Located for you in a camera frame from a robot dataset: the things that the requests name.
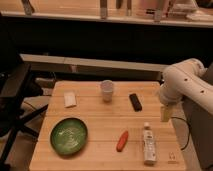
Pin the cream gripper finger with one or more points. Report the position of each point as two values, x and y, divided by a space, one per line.
166 113

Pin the red orange pepper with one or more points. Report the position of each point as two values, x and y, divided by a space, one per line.
122 141

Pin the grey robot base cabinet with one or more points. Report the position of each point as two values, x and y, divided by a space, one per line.
198 109

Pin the black office chair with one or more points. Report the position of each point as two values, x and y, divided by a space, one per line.
16 83

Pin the white plastic bottle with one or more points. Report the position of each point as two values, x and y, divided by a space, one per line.
150 157

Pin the white sponge block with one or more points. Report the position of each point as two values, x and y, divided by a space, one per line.
69 99

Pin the black rectangular remote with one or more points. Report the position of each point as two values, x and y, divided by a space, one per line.
135 102

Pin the green round plate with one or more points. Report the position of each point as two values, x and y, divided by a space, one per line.
68 136

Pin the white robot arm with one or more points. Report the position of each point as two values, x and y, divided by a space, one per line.
184 79

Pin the white paper cup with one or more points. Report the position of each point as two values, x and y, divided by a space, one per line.
107 90

